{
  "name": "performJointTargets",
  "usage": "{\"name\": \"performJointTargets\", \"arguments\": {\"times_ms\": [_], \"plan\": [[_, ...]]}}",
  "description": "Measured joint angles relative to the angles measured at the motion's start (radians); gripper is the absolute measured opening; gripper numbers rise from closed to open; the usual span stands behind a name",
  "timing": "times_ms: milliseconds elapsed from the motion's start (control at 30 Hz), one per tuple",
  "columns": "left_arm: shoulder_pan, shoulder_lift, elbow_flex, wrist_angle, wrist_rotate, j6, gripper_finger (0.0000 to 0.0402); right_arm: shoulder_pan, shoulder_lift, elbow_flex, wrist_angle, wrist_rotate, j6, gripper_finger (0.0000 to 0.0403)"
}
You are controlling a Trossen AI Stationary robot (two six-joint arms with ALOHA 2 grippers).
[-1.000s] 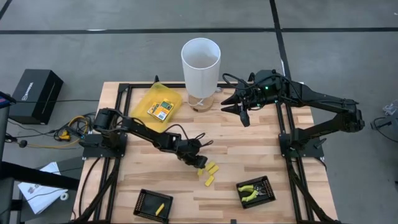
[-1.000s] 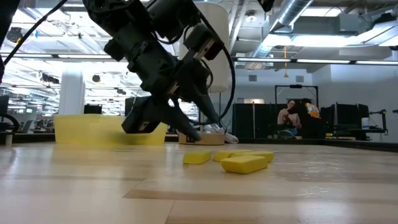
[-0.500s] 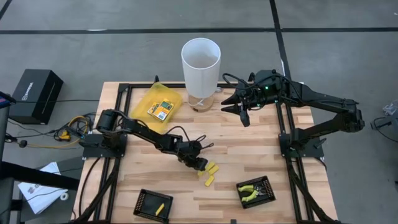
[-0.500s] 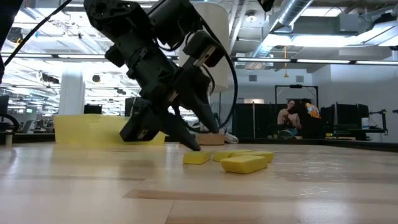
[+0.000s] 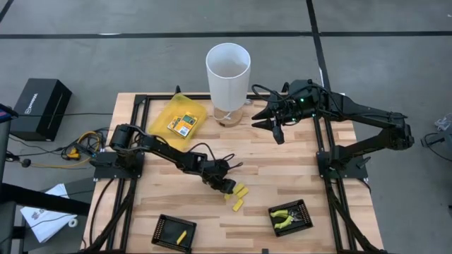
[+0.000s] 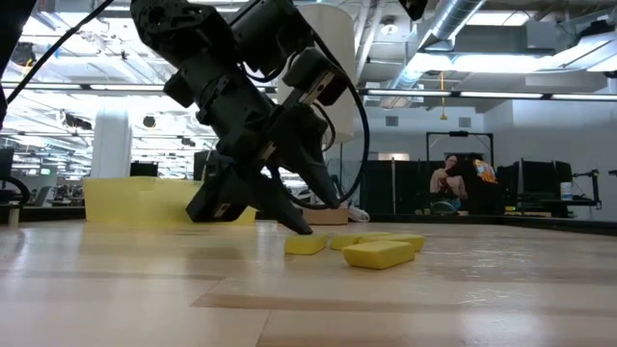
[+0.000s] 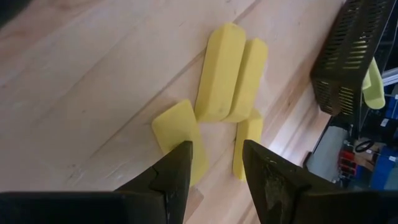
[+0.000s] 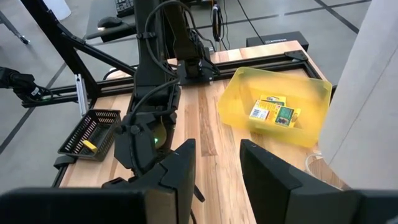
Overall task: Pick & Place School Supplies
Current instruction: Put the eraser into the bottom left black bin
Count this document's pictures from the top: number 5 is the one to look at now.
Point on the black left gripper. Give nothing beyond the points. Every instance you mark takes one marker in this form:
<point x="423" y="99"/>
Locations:
<point x="217" y="174"/>

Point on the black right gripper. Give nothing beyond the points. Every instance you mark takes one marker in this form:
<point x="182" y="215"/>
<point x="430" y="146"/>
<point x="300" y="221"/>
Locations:
<point x="287" y="111"/>

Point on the yellow rectangular eraser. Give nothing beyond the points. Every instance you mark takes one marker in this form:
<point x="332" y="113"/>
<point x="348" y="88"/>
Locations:
<point x="240" y="187"/>
<point x="243" y="193"/>
<point x="181" y="237"/>
<point x="238" y="205"/>
<point x="229" y="197"/>

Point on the yellow green crayon box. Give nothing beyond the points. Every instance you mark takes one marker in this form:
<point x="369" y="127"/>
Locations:
<point x="186" y="124"/>
<point x="172" y="123"/>

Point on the yellow translucent plastic bin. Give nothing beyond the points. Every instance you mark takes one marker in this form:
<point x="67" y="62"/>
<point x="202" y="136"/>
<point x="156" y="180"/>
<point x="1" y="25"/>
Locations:
<point x="162" y="127"/>

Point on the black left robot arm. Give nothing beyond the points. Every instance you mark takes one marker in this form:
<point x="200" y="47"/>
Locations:
<point x="166" y="153"/>

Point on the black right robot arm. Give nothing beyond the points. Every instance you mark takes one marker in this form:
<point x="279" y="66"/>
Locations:
<point x="367" y="113"/>

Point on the white shade wooden lamp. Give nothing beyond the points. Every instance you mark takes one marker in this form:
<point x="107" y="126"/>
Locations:
<point x="227" y="88"/>

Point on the black perforated plastic tray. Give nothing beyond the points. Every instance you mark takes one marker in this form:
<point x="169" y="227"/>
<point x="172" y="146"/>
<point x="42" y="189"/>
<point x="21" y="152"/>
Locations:
<point x="302" y="225"/>
<point x="159" y="229"/>

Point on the white tape roll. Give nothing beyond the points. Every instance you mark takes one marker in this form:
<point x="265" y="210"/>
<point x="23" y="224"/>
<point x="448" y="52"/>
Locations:
<point x="70" y="222"/>

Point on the grey floor device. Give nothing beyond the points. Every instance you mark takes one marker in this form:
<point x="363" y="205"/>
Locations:
<point x="438" y="140"/>

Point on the black furniture bar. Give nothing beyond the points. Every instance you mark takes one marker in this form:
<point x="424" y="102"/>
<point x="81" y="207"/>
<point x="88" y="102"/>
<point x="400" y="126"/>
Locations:
<point x="42" y="202"/>

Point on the white paper sheet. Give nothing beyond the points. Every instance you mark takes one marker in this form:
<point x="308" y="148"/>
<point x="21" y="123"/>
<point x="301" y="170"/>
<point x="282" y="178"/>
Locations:
<point x="46" y="225"/>

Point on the black cardboard box white logo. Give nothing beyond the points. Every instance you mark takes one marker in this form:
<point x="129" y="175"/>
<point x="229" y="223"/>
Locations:
<point x="39" y="106"/>

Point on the black round plug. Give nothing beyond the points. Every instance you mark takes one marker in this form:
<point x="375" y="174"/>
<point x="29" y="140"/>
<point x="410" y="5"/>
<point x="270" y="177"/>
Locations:
<point x="25" y="162"/>

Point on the black device red blue screen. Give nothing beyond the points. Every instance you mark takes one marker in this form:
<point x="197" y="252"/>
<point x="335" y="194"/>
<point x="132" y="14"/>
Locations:
<point x="5" y="114"/>

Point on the black aluminium table frame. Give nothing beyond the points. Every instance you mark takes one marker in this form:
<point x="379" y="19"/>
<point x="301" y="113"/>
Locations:
<point x="159" y="96"/>

